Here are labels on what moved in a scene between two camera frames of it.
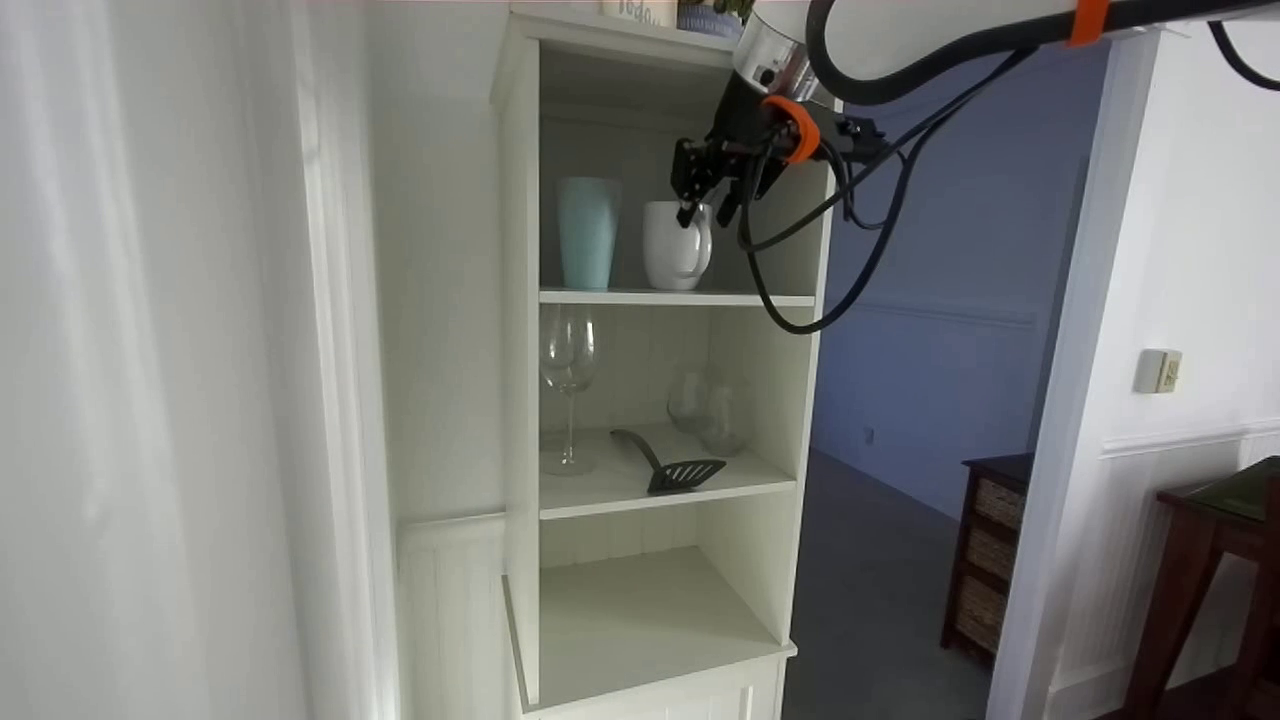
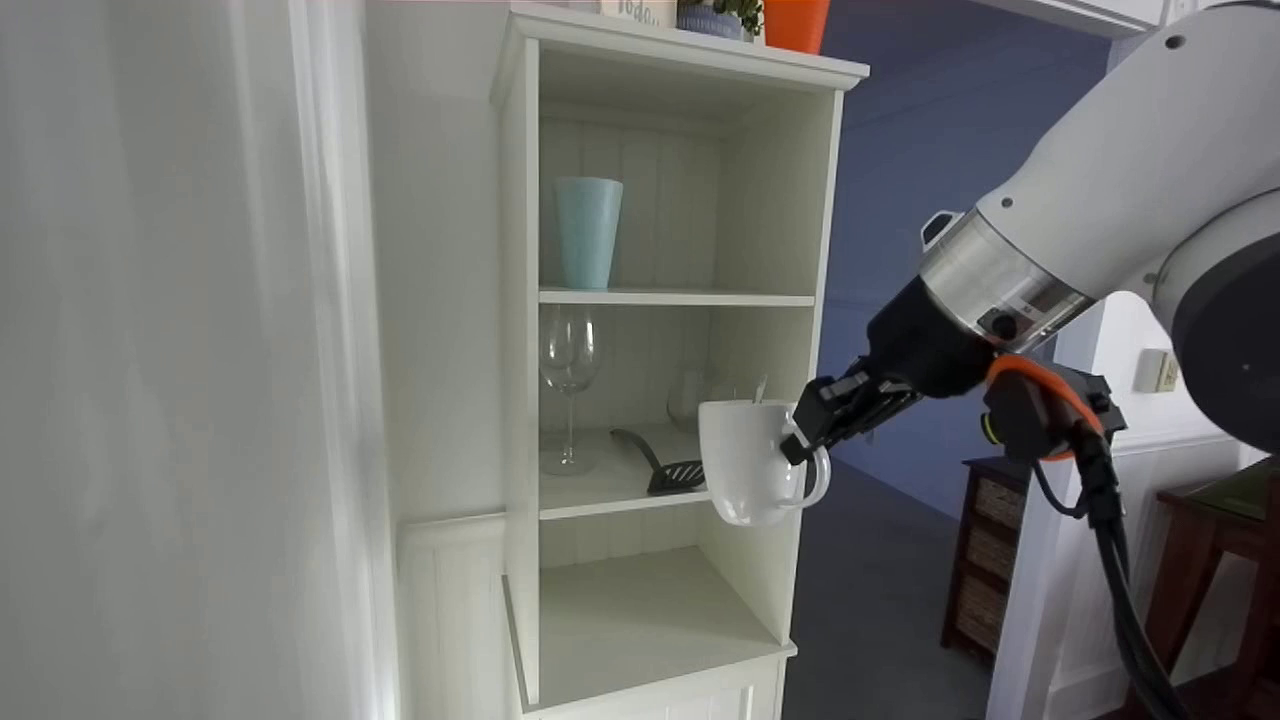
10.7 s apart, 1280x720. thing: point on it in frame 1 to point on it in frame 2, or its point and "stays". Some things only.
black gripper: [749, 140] to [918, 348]
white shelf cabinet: [659, 375] stays
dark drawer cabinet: [985, 534] stays
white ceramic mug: [672, 255] to [749, 468]
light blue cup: [587, 229] stays
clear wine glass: [571, 360] stays
